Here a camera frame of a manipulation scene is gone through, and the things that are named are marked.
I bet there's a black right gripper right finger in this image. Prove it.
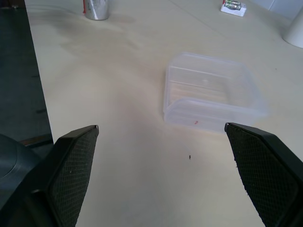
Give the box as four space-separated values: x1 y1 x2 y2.
224 122 303 227

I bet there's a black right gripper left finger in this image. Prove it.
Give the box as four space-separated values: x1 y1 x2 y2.
0 124 100 227

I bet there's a clear plastic container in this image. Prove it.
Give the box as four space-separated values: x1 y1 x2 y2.
162 51 269 135

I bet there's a dark grey rounded object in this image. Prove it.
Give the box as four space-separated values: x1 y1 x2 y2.
0 134 38 190

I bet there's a white rounded object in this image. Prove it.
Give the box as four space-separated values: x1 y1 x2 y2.
281 6 303 49

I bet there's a white battery pack box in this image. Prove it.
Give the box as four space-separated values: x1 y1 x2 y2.
220 0 247 17

